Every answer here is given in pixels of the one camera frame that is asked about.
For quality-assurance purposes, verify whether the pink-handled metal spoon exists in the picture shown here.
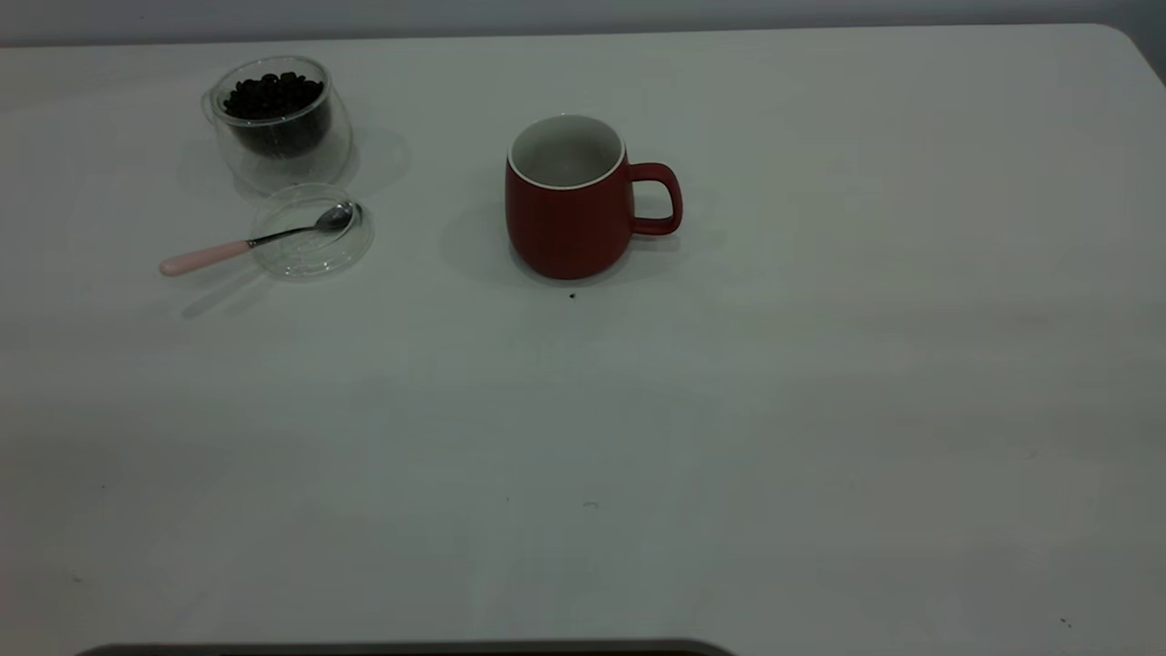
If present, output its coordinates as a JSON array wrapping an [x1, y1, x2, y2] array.
[[159, 201, 363, 278]]

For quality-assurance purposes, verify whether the double-wall glass cup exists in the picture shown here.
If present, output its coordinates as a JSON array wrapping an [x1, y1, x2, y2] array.
[[202, 55, 354, 195]]

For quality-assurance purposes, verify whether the dark coffee beans pile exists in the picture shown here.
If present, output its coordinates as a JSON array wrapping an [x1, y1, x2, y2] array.
[[223, 73, 331, 158]]

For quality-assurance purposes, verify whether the clear glass lid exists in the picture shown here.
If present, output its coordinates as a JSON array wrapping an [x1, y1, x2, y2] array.
[[251, 183, 374, 278]]

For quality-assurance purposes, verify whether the red ceramic mug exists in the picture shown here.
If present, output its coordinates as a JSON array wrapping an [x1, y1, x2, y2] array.
[[506, 113, 683, 280]]

